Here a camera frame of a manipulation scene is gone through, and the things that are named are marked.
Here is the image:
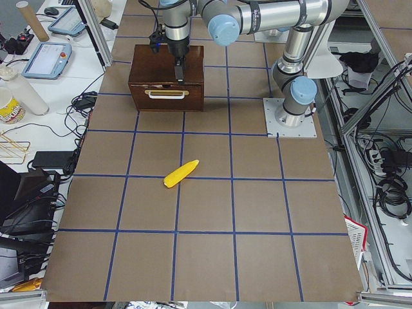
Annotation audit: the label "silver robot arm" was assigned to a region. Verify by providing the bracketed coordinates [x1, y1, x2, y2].
[160, 1, 348, 127]

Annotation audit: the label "aluminium frame post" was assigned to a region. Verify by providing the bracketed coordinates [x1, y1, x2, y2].
[75, 0, 113, 68]

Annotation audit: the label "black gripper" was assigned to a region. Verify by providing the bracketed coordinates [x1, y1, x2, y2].
[167, 37, 190, 84]

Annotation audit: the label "far blue teach pendant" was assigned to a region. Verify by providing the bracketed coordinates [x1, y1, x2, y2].
[48, 6, 85, 37]

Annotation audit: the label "black cables behind table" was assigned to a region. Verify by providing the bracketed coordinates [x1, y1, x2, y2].
[27, 72, 99, 176]

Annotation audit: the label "wooden drawer with white handle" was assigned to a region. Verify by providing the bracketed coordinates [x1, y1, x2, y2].
[129, 84, 204, 111]

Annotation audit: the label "white red plastic basket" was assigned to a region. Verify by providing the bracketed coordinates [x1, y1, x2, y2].
[344, 216, 368, 269]

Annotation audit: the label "white cylinder bottle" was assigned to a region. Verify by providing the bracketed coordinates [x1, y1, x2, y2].
[1, 66, 50, 116]

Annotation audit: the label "cardboard tube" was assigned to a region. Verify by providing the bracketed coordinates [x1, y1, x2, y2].
[15, 1, 50, 42]

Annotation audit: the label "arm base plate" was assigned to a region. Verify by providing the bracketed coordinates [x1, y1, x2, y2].
[263, 98, 317, 138]

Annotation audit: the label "yellow corn cob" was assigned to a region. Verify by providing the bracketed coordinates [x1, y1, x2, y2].
[164, 160, 200, 188]

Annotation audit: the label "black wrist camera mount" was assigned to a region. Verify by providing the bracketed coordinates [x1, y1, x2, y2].
[149, 30, 167, 53]

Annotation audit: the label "yellow popcorn cup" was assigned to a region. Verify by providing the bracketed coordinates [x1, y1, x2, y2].
[1, 87, 26, 124]

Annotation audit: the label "dark wooden drawer cabinet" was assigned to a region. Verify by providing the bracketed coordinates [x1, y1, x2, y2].
[128, 44, 204, 94]

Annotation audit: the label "blue teach pendant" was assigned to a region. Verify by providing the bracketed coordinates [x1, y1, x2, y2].
[48, 6, 85, 37]
[21, 42, 72, 80]

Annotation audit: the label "near blue teach pendant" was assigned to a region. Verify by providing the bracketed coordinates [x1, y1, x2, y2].
[21, 42, 72, 80]

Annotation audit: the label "white plastic chair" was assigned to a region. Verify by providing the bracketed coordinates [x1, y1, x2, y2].
[304, 21, 343, 79]

